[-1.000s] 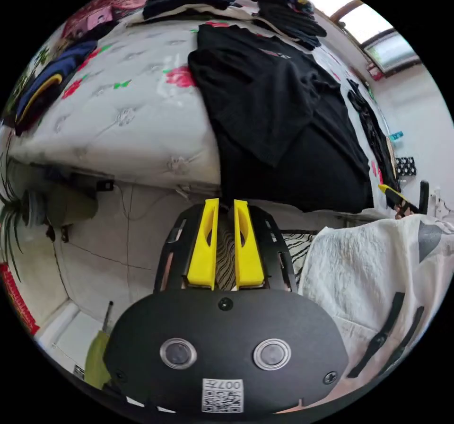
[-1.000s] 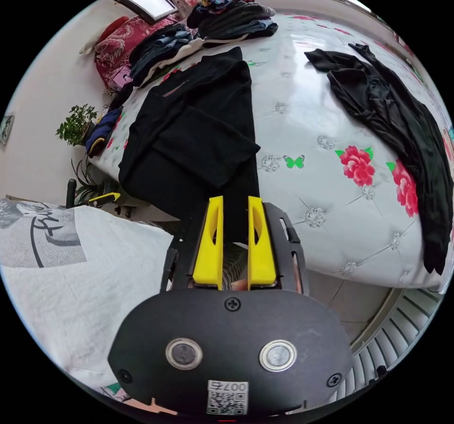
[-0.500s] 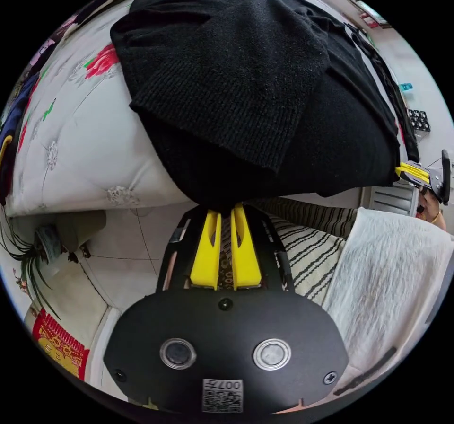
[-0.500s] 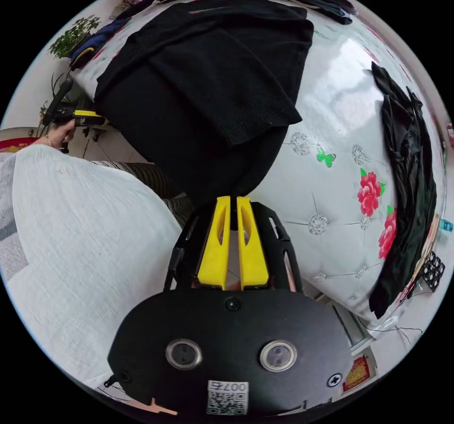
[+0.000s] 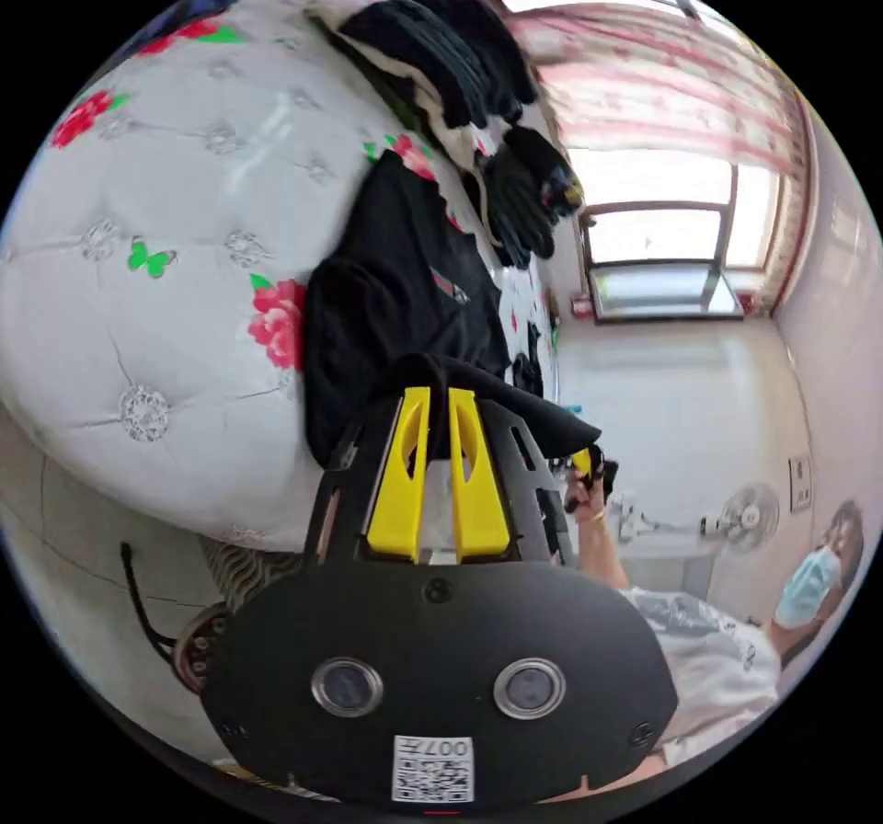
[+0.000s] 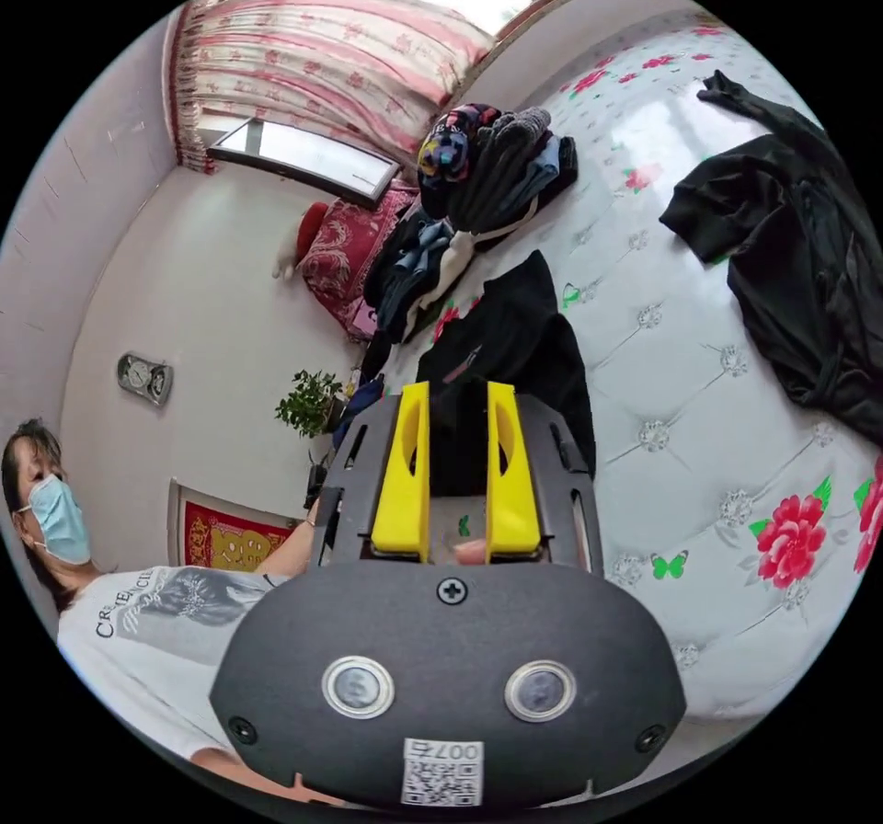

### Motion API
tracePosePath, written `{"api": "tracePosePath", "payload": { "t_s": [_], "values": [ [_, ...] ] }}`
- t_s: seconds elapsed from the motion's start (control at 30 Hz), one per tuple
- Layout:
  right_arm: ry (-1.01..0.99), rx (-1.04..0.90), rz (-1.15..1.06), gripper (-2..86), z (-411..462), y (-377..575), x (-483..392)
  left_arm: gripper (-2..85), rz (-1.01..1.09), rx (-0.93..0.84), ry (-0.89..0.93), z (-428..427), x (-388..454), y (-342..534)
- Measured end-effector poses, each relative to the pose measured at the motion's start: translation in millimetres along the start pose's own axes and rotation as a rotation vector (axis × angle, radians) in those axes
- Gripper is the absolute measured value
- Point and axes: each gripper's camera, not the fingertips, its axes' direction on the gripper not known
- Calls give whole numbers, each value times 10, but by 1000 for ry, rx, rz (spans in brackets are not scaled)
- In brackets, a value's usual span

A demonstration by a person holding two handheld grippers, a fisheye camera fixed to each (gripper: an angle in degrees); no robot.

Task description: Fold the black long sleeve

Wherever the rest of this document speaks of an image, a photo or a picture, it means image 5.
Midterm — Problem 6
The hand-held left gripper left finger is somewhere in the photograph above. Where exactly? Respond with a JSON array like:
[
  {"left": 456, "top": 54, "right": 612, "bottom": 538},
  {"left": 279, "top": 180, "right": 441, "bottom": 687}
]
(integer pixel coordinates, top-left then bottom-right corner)
[{"left": 366, "top": 386, "right": 431, "bottom": 564}]

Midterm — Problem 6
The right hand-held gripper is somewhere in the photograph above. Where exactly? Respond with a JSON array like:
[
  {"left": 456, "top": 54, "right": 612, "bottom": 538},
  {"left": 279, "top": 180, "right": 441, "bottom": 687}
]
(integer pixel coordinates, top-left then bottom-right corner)
[{"left": 564, "top": 444, "right": 620, "bottom": 515}]

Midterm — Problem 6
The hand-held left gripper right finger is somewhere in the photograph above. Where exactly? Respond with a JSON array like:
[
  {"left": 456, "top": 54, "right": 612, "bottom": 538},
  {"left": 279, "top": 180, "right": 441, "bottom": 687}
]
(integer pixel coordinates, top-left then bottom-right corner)
[{"left": 447, "top": 387, "right": 512, "bottom": 565}]

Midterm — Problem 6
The black long sleeve shirt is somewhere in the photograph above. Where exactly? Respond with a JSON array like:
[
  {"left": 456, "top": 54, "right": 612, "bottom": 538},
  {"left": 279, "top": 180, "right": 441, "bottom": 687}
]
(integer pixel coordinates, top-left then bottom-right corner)
[{"left": 302, "top": 147, "right": 603, "bottom": 468}]

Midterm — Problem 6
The person's right forearm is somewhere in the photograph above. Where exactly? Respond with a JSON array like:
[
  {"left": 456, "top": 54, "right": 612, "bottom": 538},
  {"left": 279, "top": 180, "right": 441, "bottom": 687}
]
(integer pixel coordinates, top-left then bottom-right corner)
[{"left": 576, "top": 510, "right": 639, "bottom": 594}]

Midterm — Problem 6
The person's right hand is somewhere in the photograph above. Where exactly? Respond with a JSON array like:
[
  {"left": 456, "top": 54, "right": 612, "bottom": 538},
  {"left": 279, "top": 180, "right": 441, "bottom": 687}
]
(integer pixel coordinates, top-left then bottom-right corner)
[{"left": 564, "top": 470, "right": 610, "bottom": 523}]

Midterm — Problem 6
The white standing fan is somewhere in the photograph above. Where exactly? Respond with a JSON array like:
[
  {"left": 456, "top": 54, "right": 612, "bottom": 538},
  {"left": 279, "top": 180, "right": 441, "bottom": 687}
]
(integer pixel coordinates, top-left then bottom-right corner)
[{"left": 700, "top": 481, "right": 782, "bottom": 555}]

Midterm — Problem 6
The window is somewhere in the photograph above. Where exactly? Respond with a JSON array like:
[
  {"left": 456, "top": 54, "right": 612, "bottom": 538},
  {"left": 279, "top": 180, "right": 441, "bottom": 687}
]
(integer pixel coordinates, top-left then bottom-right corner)
[{"left": 578, "top": 160, "right": 785, "bottom": 323}]

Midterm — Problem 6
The person's body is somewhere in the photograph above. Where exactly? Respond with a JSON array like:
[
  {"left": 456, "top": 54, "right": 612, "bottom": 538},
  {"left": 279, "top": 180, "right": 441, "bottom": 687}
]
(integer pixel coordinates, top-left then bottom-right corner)
[{"left": 614, "top": 498, "right": 869, "bottom": 767}]

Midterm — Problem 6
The bed with white floral quilt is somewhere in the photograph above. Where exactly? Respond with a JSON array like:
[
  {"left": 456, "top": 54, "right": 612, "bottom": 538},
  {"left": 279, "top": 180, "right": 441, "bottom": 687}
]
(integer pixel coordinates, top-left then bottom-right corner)
[{"left": 0, "top": 0, "right": 564, "bottom": 557}]

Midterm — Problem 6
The pile of clothes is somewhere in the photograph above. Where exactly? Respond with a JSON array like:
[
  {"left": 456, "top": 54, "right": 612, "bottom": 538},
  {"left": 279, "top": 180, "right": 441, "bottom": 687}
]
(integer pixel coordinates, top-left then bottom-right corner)
[{"left": 329, "top": 0, "right": 588, "bottom": 269}]

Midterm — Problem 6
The pink curtain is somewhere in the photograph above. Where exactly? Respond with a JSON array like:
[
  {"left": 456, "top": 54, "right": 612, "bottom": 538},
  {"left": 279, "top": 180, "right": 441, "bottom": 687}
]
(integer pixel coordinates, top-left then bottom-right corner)
[{"left": 482, "top": 0, "right": 819, "bottom": 180}]

